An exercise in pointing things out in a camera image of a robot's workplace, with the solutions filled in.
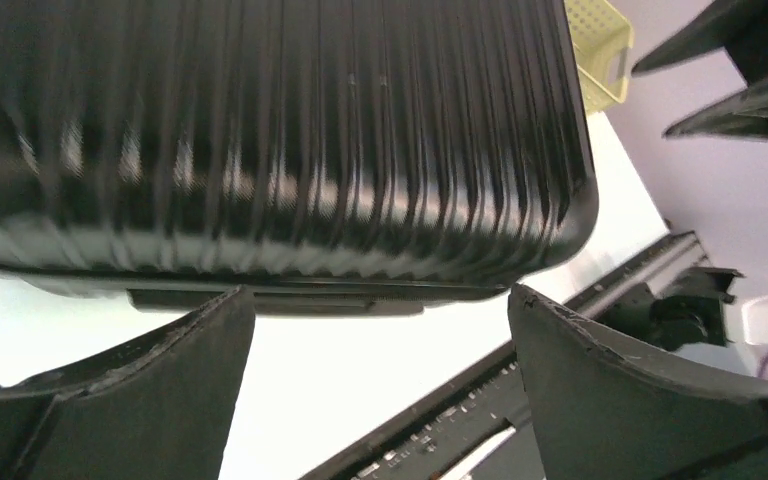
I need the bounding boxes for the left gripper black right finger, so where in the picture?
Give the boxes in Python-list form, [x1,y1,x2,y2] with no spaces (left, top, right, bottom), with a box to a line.
[508,285,768,479]

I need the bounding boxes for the pale yellow perforated basket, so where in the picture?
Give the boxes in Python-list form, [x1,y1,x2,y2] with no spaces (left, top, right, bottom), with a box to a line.
[564,0,634,115]

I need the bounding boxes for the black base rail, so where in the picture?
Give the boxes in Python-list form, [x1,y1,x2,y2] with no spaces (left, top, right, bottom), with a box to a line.
[310,232,739,479]

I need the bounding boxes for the black ribbed hard-shell suitcase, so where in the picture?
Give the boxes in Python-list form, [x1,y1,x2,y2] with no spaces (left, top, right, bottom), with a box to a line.
[0,1,599,312]

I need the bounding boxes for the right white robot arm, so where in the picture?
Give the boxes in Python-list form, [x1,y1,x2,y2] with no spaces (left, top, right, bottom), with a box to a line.
[632,1,768,378]

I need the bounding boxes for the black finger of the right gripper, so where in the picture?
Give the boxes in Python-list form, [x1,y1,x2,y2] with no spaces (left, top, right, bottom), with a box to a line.
[632,1,768,77]
[663,76,768,141]

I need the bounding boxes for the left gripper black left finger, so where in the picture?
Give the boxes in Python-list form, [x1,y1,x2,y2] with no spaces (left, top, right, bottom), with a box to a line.
[0,288,255,479]

